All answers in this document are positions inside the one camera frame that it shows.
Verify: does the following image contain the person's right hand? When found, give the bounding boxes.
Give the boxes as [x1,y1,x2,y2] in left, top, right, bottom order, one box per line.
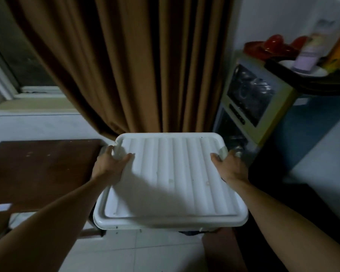
[210,150,250,185]

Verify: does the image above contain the person's left hand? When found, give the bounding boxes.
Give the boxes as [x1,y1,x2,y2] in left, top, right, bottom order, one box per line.
[91,145,135,187]

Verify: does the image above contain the white ribbed bin lid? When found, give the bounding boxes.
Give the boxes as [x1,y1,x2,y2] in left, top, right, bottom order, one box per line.
[93,132,249,230]

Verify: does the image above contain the person's left forearm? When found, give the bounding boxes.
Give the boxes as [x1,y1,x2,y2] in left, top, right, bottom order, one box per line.
[0,175,115,272]

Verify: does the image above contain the person's right forearm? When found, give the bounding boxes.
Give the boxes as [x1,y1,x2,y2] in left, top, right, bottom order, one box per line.
[226,178,340,272]

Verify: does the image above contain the dark wooden low cabinet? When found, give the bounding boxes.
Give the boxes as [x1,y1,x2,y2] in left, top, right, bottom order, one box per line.
[0,138,109,241]

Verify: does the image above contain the brown base cabinet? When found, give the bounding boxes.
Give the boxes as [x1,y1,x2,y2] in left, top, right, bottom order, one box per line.
[201,228,249,272]

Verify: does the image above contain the brown curtain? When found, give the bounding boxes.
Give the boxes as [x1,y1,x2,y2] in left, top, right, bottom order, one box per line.
[5,0,236,141]

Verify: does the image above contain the white folded bedding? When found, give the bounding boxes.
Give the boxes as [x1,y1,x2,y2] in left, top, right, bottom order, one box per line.
[8,212,39,230]

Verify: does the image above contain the black woven tray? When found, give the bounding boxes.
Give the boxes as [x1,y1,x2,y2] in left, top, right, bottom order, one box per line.
[265,58,340,97]

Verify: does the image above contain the red plastic plate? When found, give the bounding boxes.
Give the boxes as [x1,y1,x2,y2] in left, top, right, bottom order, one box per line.
[243,41,298,61]

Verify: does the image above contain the white shallow dish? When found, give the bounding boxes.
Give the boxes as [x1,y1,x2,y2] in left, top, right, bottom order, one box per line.
[278,60,329,77]

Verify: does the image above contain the small red object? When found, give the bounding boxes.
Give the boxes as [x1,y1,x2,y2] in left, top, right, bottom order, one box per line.
[264,34,284,52]

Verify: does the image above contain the pale purple container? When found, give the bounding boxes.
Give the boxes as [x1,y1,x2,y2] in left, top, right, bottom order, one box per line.
[293,18,340,72]

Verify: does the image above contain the orange yellow bottle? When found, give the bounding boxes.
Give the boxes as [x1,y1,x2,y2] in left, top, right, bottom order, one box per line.
[321,26,340,73]

